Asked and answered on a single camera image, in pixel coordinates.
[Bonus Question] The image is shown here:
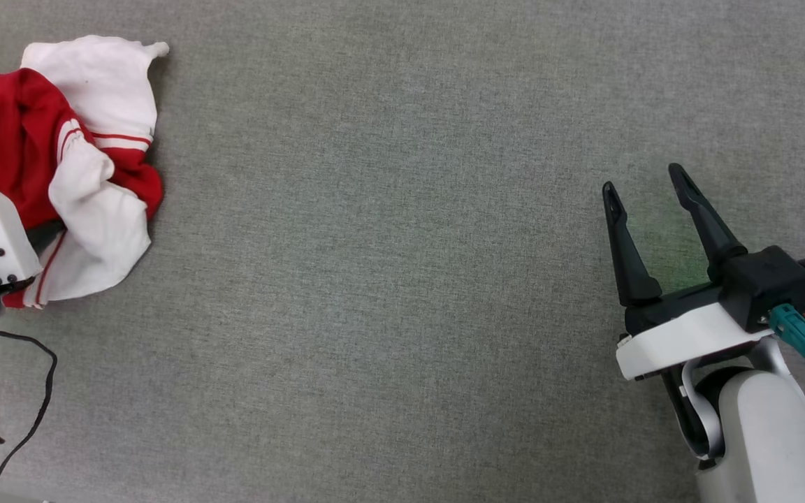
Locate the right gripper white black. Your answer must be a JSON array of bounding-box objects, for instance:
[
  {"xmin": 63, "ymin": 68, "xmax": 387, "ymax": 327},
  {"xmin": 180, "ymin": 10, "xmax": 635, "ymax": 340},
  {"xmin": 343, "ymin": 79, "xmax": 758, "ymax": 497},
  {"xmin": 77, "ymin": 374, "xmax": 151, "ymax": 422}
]
[{"xmin": 602, "ymin": 163, "xmax": 775, "ymax": 382}]

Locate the red and white garment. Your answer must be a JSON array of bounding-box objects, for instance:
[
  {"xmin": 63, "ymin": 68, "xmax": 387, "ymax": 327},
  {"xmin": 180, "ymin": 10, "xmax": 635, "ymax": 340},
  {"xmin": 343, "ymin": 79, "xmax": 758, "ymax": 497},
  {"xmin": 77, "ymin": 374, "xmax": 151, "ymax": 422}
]
[{"xmin": 0, "ymin": 35, "xmax": 170, "ymax": 309}]

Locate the thin black cable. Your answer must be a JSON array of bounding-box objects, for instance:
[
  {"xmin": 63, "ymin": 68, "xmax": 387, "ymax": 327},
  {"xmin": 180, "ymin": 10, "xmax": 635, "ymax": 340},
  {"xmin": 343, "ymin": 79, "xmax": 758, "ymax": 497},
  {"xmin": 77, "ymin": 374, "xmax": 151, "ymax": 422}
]
[{"xmin": 0, "ymin": 328, "xmax": 58, "ymax": 486}]

